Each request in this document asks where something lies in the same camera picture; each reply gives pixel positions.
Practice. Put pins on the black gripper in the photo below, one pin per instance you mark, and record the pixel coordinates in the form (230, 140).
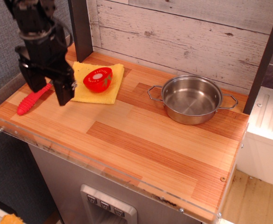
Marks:
(43, 56)

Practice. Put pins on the red handled metal fork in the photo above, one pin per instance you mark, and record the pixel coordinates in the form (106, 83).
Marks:
(29, 101)

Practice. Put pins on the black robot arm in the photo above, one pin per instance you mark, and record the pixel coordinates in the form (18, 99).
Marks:
(33, 16)

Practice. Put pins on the yellow cloth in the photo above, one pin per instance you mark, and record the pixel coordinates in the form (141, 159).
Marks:
(82, 94)

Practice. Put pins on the red toy tomato half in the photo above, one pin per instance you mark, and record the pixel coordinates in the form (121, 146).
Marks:
(98, 80)

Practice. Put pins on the grey cabinet with dispenser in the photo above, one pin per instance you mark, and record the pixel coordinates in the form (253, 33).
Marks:
(64, 180)

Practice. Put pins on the orange yellow object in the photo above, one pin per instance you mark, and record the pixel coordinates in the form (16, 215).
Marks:
(11, 219)

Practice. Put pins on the small steel pot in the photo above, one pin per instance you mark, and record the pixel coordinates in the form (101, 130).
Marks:
(190, 99)

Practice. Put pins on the dark left post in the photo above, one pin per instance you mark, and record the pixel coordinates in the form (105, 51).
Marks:
(81, 28)

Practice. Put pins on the dark post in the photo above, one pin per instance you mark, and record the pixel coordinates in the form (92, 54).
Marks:
(81, 28)
(258, 80)

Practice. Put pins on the dark right post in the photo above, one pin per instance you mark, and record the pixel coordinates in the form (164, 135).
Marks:
(258, 80)

